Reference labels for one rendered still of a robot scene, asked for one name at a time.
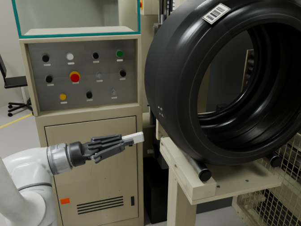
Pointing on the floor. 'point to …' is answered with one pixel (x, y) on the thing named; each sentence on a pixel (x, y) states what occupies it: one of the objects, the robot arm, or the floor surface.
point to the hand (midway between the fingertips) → (133, 138)
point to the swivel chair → (16, 81)
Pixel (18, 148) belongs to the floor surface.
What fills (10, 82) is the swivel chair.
